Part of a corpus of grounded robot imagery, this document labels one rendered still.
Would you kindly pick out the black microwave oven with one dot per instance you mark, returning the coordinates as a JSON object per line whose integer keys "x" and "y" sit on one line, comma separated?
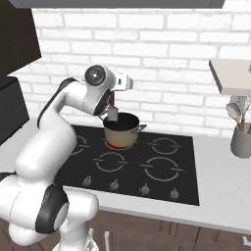
{"x": 11, "y": 108}

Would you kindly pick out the grey hob knob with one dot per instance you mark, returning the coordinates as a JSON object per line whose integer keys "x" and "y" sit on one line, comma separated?
{"x": 144, "y": 189}
{"x": 174, "y": 193}
{"x": 114, "y": 185}
{"x": 87, "y": 180}

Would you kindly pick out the beige wall shelf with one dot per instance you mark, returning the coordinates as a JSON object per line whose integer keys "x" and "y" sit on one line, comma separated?
{"x": 233, "y": 78}

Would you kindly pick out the pale wooden spoon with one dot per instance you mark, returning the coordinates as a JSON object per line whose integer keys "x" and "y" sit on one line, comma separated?
{"x": 234, "y": 112}

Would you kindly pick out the grey extractor hood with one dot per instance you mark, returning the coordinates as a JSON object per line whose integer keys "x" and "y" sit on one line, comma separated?
{"x": 117, "y": 3}

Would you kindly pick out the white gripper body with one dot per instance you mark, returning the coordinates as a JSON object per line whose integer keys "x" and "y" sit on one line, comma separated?
{"x": 127, "y": 83}

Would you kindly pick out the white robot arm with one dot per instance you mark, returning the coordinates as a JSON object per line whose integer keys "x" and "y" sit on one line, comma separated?
{"x": 49, "y": 153}

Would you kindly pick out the black hob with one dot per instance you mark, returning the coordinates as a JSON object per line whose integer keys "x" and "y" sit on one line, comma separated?
{"x": 153, "y": 176}

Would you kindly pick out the brown base cupboard door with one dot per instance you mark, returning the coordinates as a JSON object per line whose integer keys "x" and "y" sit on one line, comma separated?
{"x": 215, "y": 240}
{"x": 134, "y": 233}

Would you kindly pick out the metal whisk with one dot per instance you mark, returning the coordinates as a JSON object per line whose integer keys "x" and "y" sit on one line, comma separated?
{"x": 244, "y": 104}

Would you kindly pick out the grey utensil holder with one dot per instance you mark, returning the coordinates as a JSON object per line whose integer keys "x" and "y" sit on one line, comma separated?
{"x": 240, "y": 143}

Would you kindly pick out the dark wall cupboard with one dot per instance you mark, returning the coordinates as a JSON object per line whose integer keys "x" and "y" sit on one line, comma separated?
{"x": 16, "y": 32}

